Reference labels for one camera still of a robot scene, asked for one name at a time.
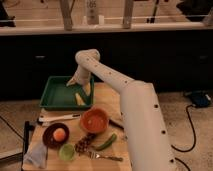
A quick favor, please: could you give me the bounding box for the orange bowl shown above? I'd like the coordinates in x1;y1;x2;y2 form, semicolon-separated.
80;108;109;134

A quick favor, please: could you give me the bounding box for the bunch of dark grapes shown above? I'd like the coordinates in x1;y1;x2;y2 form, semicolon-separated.
75;133;97;153

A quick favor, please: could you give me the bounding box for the small green cup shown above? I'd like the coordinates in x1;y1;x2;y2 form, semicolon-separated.
59;144;75;161

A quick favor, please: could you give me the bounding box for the green pepper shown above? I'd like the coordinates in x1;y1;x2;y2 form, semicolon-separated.
94;134;117;151

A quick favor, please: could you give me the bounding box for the black power cable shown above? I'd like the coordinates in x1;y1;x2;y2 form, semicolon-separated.
170;104;197;171

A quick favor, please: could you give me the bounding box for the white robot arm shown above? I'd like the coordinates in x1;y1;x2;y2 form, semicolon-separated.
67;49;178;171

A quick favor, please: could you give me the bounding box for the orange peach fruit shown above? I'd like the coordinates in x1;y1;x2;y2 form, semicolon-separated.
53;128;66;142

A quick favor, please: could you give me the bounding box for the wooden post left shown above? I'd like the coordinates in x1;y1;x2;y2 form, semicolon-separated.
60;0;72;31

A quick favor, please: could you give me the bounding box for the silver fork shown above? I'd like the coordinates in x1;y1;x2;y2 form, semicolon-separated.
87;151;123;162

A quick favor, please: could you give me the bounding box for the wooden post right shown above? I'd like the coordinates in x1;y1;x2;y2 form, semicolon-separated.
122;0;134;29

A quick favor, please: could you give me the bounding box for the dark blue device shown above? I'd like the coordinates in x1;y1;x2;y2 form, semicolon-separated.
189;92;211;108

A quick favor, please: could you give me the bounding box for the black clamp bracket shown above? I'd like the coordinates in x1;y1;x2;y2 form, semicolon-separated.
22;121;35;159

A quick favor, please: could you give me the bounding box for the green plastic tray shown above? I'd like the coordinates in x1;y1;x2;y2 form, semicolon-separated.
40;76;94;111

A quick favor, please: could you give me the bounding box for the grey cloth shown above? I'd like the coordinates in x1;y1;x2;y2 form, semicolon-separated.
23;142;47;169

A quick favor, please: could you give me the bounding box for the dark red plate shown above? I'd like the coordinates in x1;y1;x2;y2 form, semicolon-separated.
42;123;70;149

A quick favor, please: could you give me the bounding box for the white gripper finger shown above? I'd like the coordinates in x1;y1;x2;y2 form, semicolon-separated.
83;83;91;96
66;78;77;87

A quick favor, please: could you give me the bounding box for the wooden post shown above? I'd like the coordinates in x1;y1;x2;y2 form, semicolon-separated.
122;0;134;29
60;0;72;31

